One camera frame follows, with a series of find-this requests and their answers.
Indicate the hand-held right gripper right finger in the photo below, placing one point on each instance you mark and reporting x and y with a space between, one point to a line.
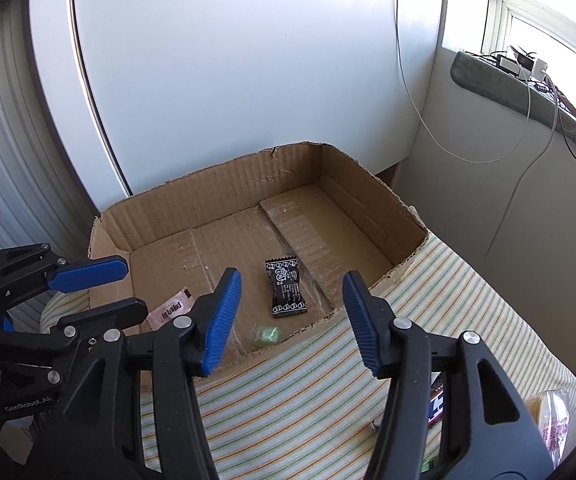
363 330

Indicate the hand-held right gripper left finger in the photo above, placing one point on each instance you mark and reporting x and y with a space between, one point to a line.
223 320

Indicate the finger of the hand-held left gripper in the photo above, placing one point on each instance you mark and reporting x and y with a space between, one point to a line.
108 312
88 272

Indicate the brown cardboard box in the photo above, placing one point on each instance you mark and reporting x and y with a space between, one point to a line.
228 240

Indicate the sliced bread bag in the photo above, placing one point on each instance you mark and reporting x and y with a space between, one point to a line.
558 425

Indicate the green wrapped candy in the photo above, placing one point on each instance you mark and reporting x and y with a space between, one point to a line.
268 335

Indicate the pink snack packet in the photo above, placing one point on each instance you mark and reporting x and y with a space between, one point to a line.
170 310

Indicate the black snack packet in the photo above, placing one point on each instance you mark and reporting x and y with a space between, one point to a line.
285 290

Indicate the striped bedsheet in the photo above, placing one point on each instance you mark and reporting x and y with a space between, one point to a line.
318 385

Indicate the dark snack packet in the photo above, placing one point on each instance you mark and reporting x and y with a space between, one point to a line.
438 402

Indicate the white cabinet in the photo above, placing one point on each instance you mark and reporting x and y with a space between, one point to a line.
243 60

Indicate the grey window sill mat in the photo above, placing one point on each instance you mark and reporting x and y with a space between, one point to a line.
498 85

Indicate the white power adapter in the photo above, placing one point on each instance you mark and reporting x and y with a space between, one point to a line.
539 69

